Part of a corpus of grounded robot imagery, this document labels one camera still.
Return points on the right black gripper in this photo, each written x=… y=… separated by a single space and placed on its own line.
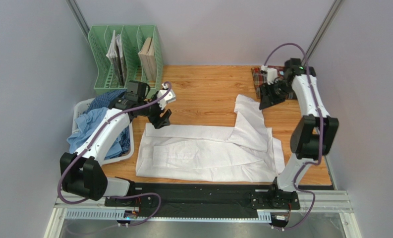
x=269 y=93

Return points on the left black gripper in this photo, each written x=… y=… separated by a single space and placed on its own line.
x=164 y=121

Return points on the white long sleeve shirt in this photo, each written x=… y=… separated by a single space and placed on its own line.
x=246 y=152

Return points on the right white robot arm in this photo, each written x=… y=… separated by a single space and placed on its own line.
x=313 y=136

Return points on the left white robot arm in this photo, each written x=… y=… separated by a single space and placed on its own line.
x=82 y=177

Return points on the folded red plaid shirt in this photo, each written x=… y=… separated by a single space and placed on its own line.
x=257 y=80

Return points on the dark blue checked shirt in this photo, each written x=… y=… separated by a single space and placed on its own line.
x=107 y=99

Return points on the beige books in organizer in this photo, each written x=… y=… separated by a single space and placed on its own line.
x=148 y=60

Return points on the light blue crumpled shirt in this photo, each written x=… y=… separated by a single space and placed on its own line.
x=87 y=123

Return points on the green plastic file organizer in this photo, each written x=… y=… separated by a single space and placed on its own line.
x=133 y=38

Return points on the magazines in organizer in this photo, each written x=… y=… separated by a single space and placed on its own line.
x=116 y=56

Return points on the white laundry basket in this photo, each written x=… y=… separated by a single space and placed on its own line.
x=80 y=108

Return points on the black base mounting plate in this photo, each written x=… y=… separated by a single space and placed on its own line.
x=180 y=200

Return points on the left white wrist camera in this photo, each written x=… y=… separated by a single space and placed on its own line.
x=167 y=95

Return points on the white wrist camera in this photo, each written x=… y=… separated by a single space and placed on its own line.
x=268 y=74
x=167 y=95

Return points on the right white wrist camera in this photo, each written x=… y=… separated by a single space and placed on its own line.
x=268 y=74

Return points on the aluminium frame rail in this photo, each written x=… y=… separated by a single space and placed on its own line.
x=324 y=213

